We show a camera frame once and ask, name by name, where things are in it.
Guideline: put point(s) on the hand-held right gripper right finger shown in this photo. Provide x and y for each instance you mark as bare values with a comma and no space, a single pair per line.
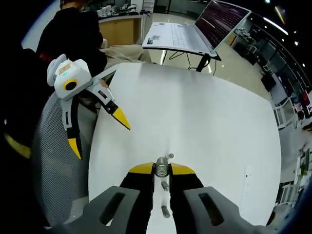
187,185

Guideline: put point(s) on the grey mesh chair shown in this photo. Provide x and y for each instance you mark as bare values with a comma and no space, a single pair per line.
56,170

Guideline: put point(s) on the black laptop stand table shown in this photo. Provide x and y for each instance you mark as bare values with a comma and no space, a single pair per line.
203,61

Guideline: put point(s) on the white open laptop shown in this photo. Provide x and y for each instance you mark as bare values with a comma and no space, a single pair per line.
180,36

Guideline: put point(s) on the silver coil spring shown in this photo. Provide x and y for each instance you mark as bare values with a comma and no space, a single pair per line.
162,168

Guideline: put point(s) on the black item with yellow stripe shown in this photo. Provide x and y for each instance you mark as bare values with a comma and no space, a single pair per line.
18,146

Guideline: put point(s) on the small metal pin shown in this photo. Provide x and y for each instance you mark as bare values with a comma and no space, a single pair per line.
170,155
164,185
165,211

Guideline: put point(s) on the wooden counter desk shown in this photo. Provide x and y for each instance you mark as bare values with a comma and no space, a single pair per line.
119,30

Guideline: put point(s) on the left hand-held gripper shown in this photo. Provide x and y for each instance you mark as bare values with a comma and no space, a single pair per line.
78,73

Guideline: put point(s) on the white office shelf unit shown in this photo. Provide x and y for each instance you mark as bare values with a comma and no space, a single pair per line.
286,113

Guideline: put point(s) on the person's body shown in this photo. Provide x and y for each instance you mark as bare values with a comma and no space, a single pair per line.
73,36

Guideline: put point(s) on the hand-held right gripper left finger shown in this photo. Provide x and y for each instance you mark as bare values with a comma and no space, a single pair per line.
136,185

